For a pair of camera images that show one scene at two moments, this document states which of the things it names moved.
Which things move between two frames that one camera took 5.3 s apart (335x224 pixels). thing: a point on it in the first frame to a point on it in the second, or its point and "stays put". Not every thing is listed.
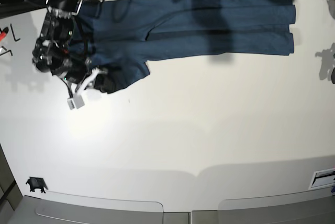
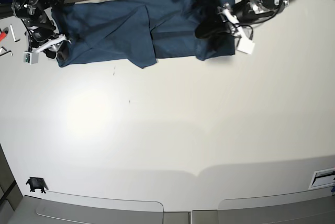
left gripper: x=74 y=68 to x=39 y=30
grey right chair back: x=313 y=206 stays put
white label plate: x=322 y=178 stays put
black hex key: x=13 y=34 stays put
